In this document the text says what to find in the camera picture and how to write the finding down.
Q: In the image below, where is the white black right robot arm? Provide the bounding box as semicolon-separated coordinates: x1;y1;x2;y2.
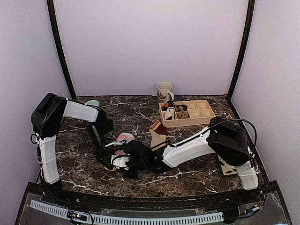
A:
111;117;258;203

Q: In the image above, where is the dark argyle rolled sock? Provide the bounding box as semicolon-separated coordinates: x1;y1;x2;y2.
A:
175;105;188;112

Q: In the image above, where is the white ribbed rolled sock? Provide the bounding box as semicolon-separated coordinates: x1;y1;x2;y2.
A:
165;107;175;120

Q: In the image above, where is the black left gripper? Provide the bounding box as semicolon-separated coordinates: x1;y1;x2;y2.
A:
88;125;114;170

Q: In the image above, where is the black left frame post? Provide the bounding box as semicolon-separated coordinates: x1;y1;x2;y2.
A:
46;0;77;100

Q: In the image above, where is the white slotted cable duct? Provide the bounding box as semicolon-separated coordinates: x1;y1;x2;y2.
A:
29;200;224;225

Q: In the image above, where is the black front table rail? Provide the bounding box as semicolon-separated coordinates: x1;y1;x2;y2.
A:
23;180;279;213

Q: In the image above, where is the floral pattern coaster tile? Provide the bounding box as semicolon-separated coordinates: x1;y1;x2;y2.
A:
217;156;238;176

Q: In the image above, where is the black frame post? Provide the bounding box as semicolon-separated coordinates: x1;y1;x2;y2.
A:
226;0;255;101
46;0;77;100

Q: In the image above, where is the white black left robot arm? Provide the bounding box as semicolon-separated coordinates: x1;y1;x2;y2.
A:
31;93;114;204

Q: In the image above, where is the black right frame post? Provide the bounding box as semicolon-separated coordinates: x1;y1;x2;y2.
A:
226;0;255;101

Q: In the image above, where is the light blue ceramic bowl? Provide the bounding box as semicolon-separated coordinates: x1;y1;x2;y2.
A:
85;100;100;107

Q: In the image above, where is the pink patterned long sock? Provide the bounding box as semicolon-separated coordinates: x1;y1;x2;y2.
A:
105;133;135;171

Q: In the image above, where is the coral pattern ceramic mug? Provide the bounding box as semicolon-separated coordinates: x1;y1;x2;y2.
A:
157;82;175;103

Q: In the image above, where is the beige striped cuff sock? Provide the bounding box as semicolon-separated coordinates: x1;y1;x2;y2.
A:
149;120;168;152

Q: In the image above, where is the wooden compartment organizer box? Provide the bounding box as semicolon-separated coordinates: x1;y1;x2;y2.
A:
158;100;215;128

